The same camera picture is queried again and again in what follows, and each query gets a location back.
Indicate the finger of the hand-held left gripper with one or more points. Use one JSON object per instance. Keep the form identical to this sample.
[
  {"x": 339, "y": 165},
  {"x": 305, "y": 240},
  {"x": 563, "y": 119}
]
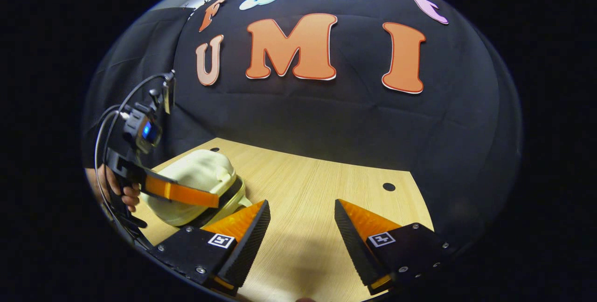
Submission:
[{"x": 186, "y": 195}]

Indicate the cream suitcase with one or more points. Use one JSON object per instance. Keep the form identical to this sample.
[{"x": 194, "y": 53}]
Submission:
[{"x": 200, "y": 167}]

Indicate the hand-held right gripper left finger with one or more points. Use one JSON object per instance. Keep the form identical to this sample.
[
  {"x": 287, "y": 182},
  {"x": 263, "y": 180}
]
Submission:
[{"x": 249, "y": 246}]

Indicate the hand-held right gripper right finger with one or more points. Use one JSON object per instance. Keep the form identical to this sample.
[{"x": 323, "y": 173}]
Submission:
[{"x": 354, "y": 246}]

